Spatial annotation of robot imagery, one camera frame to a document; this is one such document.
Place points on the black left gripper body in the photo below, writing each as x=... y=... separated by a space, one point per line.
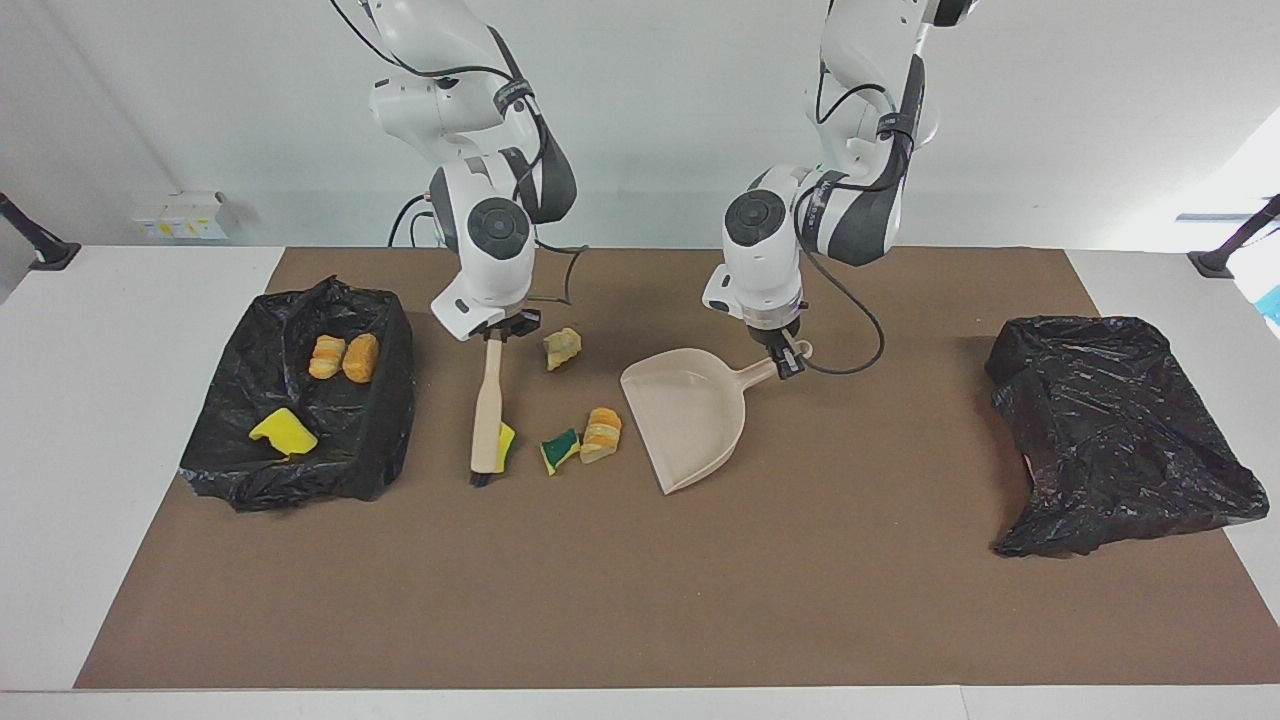
x=778 y=332

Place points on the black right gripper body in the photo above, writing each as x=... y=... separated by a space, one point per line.
x=520 y=320

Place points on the pale toy dumpling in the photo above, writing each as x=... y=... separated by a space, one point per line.
x=562 y=348

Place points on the beige plastic dustpan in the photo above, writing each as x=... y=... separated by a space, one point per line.
x=690 y=420

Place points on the brown toy bread roll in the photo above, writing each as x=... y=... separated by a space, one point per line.
x=361 y=358

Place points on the green and yellow sponge piece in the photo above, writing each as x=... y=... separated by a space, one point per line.
x=558 y=452

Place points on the large striped toy croissant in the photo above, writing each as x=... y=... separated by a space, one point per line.
x=601 y=435

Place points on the small striped toy pastry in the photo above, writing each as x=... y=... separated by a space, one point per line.
x=327 y=357

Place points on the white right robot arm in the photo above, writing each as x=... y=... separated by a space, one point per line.
x=495 y=230

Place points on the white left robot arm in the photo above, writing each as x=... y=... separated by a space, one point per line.
x=760 y=250

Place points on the right black bin bag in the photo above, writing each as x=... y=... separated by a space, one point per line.
x=370 y=440

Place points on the crumpled black trash bag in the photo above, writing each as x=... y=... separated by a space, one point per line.
x=1110 y=440

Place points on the brown table mat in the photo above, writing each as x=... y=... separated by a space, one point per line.
x=640 y=580

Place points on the cyan object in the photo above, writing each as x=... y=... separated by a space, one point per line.
x=1272 y=305

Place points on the white wall socket box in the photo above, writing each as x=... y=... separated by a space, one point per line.
x=185 y=215

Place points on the black camera stand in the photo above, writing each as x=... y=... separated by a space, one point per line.
x=1215 y=262
x=50 y=250

